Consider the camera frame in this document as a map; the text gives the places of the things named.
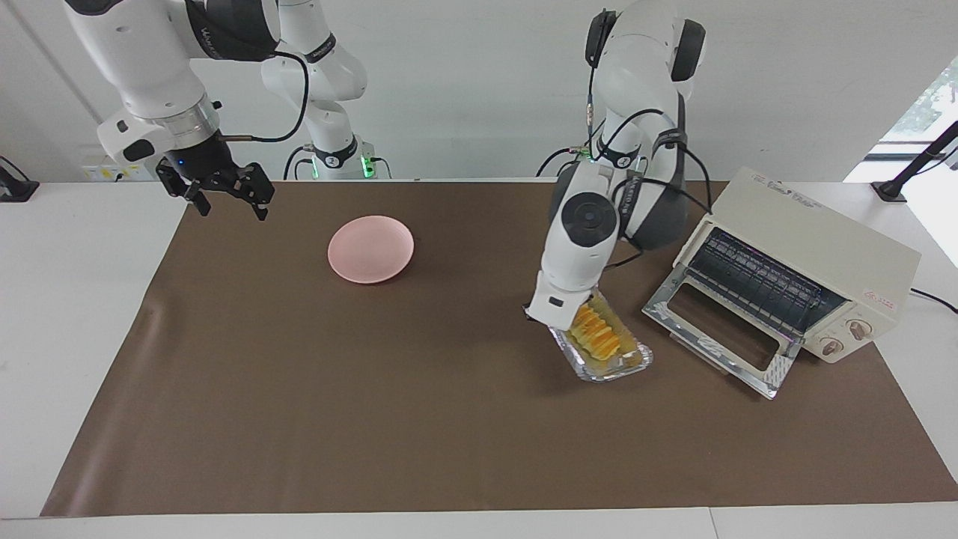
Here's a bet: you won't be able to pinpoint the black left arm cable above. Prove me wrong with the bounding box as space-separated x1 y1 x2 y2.
584 7 713 270

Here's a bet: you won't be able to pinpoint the cream toaster oven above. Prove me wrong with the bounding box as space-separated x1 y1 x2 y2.
674 166 923 365

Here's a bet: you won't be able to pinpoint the black camera stand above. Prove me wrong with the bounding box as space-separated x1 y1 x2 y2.
872 120 958 203

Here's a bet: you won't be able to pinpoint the glass oven door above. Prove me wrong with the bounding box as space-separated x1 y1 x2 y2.
642 266 804 401

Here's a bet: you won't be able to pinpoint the white wall power outlet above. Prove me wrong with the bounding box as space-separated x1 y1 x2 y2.
82 161 162 183

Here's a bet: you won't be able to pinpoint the black oven power cord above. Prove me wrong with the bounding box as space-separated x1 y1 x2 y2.
909 288 958 314

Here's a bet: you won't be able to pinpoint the pink round plate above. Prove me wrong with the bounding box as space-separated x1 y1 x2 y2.
328 216 415 284

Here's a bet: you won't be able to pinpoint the silver foil baking tray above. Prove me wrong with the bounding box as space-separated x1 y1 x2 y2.
549 292 654 384

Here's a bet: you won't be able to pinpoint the black left base cables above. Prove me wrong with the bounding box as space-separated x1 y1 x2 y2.
536 146 592 179

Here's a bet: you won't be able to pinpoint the black right base cables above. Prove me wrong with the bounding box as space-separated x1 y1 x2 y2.
283 146 315 180

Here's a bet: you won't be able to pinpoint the black desk clamp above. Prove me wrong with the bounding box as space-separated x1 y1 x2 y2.
0 156 40 203

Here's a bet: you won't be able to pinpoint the black base cables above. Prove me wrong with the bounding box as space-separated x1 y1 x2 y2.
536 146 592 179
283 146 315 180

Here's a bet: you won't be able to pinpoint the bright window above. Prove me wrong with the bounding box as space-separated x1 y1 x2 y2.
879 58 958 144

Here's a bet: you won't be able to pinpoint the brown table mat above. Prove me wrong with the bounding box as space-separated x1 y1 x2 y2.
40 180 958 517

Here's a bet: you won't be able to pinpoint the wire oven rack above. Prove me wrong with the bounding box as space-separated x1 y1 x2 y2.
689 228 843 330

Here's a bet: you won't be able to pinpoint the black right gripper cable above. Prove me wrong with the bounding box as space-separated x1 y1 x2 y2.
221 49 310 143

